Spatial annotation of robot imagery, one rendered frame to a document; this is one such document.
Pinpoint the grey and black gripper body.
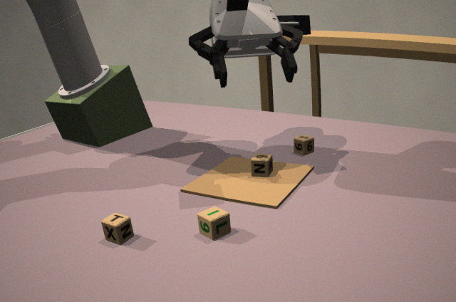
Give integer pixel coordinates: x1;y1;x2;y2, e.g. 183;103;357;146
209;0;283;58

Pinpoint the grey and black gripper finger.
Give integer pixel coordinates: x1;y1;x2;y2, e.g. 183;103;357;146
189;26;229;88
266;24;303;83

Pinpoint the tan flat mat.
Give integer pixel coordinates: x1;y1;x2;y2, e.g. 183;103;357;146
180;157;314;209

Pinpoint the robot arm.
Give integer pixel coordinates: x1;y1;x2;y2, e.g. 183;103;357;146
26;0;249;99

